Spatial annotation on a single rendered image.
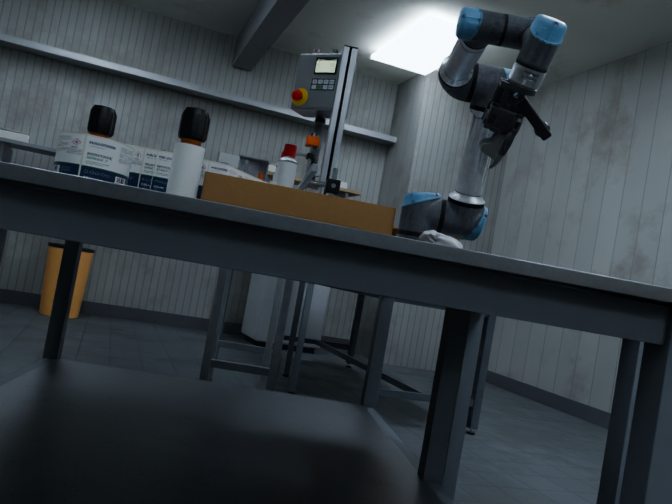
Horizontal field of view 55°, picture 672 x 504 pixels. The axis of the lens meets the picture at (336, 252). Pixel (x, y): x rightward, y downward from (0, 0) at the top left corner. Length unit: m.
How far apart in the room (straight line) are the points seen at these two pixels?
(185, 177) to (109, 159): 0.21
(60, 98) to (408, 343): 4.12
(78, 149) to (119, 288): 4.85
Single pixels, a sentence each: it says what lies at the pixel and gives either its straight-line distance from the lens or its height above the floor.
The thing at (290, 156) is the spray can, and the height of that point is 1.05.
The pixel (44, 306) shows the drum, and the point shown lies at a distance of 6.18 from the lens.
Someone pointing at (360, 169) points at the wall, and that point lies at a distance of 7.18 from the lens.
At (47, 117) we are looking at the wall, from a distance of 6.77.
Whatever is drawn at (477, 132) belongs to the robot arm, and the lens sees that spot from 2.02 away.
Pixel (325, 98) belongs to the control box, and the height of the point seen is 1.32.
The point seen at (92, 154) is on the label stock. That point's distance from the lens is 1.87.
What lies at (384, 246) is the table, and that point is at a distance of 0.85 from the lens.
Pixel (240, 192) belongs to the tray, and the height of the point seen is 0.85.
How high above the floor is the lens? 0.76
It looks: 2 degrees up
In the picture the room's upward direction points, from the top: 10 degrees clockwise
